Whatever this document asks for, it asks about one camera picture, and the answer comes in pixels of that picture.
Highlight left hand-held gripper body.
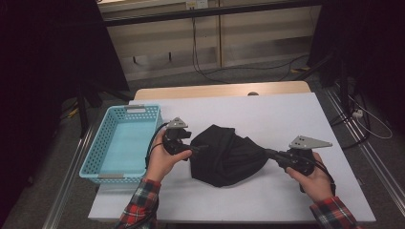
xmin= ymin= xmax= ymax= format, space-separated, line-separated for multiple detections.
xmin=162 ymin=117 xmax=193 ymax=156

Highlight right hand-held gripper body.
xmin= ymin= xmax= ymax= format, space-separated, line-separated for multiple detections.
xmin=277 ymin=135 xmax=333 ymax=177

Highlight black shorts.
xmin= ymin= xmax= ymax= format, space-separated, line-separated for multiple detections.
xmin=189 ymin=124 xmax=270 ymax=188

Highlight light blue plastic basket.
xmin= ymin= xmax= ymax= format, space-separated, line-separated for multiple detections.
xmin=78 ymin=104 xmax=164 ymax=185

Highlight person's right hand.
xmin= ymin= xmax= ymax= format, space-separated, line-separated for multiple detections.
xmin=285 ymin=152 xmax=334 ymax=203

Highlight person's left hand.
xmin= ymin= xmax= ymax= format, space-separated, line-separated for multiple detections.
xmin=145 ymin=130 xmax=193 ymax=183

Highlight wooden table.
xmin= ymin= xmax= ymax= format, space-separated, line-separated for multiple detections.
xmin=133 ymin=80 xmax=312 ymax=101

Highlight black cloth garment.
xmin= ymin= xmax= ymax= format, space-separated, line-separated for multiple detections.
xmin=88 ymin=92 xmax=376 ymax=223

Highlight beige cabinet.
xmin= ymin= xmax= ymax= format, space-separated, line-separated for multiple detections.
xmin=96 ymin=0 xmax=322 ymax=82

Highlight black horizontal bar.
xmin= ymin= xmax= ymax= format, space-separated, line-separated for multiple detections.
xmin=103 ymin=0 xmax=323 ymax=27

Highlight black curtain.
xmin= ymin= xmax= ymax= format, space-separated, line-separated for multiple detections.
xmin=0 ymin=0 xmax=130 ymax=220
xmin=307 ymin=0 xmax=405 ymax=135

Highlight left hand-held gripper black cable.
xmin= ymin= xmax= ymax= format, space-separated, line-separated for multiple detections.
xmin=144 ymin=122 xmax=170 ymax=170

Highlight hand-held gripper black cable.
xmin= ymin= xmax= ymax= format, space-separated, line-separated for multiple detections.
xmin=144 ymin=122 xmax=170 ymax=170
xmin=313 ymin=160 xmax=337 ymax=197

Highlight right hand-held gripper black cable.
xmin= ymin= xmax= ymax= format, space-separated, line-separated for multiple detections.
xmin=313 ymin=160 xmax=337 ymax=197

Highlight black floor cable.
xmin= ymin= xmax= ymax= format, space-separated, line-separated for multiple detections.
xmin=329 ymin=92 xmax=372 ymax=151

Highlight metal floor rail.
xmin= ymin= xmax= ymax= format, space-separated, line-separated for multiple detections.
xmin=324 ymin=87 xmax=405 ymax=208
xmin=41 ymin=125 xmax=95 ymax=229

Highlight white cable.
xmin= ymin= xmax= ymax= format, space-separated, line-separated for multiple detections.
xmin=348 ymin=94 xmax=394 ymax=140

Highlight white wall socket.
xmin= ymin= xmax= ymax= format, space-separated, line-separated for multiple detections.
xmin=185 ymin=0 xmax=209 ymax=10

